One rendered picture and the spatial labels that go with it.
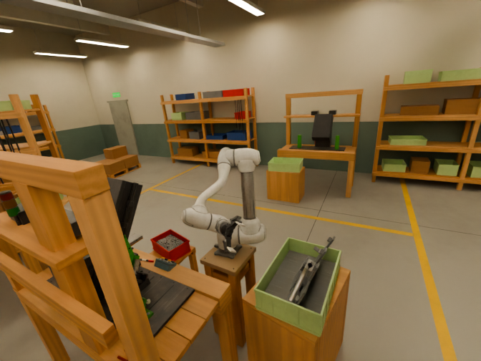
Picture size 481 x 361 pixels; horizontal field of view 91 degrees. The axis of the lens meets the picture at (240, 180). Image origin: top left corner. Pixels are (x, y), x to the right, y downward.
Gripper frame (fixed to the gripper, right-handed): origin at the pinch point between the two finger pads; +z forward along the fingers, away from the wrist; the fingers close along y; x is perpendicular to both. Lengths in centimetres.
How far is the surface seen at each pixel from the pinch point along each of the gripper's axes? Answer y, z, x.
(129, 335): -45, 10, -35
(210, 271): -46, -79, 21
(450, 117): 279, -161, 394
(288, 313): -36, -8, 50
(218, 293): -44, -37, 16
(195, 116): 209, -601, 10
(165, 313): -61, -37, -13
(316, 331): -38, 3, 63
